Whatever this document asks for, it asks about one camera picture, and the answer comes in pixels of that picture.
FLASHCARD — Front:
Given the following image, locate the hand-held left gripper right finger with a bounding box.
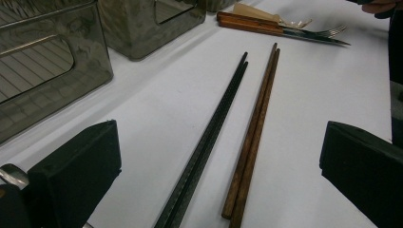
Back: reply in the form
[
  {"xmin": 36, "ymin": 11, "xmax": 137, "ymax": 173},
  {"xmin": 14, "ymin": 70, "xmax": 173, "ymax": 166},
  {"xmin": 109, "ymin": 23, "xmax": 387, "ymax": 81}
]
[{"xmin": 318, "ymin": 120, "xmax": 403, "ymax": 228}]

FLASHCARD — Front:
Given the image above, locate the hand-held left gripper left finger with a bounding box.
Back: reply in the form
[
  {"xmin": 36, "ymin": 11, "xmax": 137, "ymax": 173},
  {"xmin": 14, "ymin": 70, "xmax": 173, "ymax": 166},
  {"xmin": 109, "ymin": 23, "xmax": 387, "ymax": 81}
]
[{"xmin": 25, "ymin": 119, "xmax": 123, "ymax": 228}]

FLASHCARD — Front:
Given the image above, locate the transparent grey plastic bin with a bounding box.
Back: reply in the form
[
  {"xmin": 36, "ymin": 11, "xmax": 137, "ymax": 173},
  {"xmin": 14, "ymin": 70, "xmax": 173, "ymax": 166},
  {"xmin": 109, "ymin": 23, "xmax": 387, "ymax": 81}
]
[
  {"xmin": 96, "ymin": 0, "xmax": 207, "ymax": 62},
  {"xmin": 0, "ymin": 0, "xmax": 114, "ymax": 145},
  {"xmin": 205, "ymin": 0, "xmax": 238, "ymax": 13}
]

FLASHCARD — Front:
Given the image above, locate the wooden-handled knife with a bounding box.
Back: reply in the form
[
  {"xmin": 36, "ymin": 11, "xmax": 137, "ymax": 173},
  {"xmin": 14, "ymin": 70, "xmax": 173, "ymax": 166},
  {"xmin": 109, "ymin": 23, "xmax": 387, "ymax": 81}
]
[{"xmin": 217, "ymin": 18, "xmax": 352, "ymax": 47}]

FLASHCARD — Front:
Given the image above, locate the light wooden spoon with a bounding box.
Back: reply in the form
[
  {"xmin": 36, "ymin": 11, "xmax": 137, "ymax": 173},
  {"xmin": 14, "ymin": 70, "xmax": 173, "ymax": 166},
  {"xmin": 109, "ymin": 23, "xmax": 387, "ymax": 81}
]
[{"xmin": 232, "ymin": 3, "xmax": 314, "ymax": 29}]

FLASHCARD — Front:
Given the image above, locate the black chopstick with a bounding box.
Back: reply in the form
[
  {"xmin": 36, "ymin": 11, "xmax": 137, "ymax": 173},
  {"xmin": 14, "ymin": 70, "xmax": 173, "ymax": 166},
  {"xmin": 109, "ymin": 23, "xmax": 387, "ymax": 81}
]
[
  {"xmin": 154, "ymin": 51, "xmax": 248, "ymax": 228},
  {"xmin": 163, "ymin": 61, "xmax": 249, "ymax": 228}
]

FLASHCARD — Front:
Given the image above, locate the wooden-handled fork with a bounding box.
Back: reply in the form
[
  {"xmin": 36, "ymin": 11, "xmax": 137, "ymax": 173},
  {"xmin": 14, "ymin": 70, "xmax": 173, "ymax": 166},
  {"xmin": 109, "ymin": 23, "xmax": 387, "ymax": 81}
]
[{"xmin": 217, "ymin": 10, "xmax": 347, "ymax": 38}]

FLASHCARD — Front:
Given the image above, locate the brown wooden chopstick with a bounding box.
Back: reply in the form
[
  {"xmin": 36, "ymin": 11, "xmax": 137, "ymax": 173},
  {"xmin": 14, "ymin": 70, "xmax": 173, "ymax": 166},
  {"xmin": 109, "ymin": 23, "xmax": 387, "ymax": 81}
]
[
  {"xmin": 221, "ymin": 42, "xmax": 278, "ymax": 220},
  {"xmin": 228, "ymin": 47, "xmax": 281, "ymax": 228}
]

